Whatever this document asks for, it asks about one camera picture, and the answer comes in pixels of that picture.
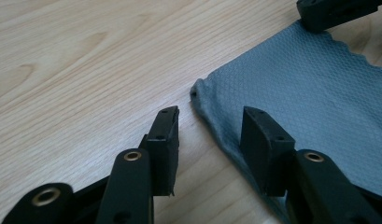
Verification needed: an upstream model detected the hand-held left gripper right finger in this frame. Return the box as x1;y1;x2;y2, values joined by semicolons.
240;105;297;198

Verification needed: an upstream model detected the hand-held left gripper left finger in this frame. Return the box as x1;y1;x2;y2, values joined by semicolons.
146;105;181;198

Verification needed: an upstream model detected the grey-blue microfibre cloth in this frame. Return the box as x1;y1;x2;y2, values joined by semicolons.
190;20;382;224

